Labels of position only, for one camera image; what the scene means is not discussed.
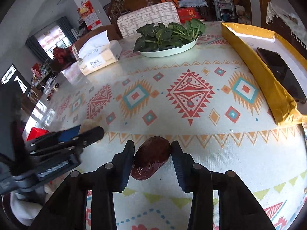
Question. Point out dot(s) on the white oval plate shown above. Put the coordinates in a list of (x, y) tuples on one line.
[(168, 52)]

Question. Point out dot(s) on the white patterned chair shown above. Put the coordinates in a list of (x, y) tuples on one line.
[(148, 16)]

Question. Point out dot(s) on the white tissue box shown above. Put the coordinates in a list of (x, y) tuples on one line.
[(100, 60)]

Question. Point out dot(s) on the metal storage rack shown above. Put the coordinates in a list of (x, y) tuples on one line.
[(223, 4)]

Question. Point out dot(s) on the red wall calendar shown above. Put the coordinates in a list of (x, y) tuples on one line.
[(88, 14)]

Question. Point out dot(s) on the dark red date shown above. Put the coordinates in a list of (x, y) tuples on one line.
[(151, 158)]

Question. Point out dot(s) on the yellow box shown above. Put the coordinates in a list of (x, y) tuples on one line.
[(259, 76)]

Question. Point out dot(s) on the patterned tablecloth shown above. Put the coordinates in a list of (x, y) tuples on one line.
[(191, 124)]

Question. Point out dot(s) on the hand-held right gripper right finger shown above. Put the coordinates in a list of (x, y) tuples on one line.
[(178, 167)]

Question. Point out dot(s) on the red printed gift box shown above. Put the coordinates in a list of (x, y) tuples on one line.
[(189, 14)]

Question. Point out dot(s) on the black smartphone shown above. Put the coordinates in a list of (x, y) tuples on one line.
[(280, 74)]

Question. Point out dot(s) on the white lace cloth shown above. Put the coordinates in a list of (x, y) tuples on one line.
[(285, 12)]

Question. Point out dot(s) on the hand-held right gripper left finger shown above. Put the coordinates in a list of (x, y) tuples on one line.
[(127, 167)]

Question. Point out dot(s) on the window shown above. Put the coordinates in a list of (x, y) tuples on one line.
[(52, 40)]

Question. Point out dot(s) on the spinach leaves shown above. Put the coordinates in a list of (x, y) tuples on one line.
[(168, 36)]

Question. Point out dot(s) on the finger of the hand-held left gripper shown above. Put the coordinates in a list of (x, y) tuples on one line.
[(69, 133), (93, 134)]

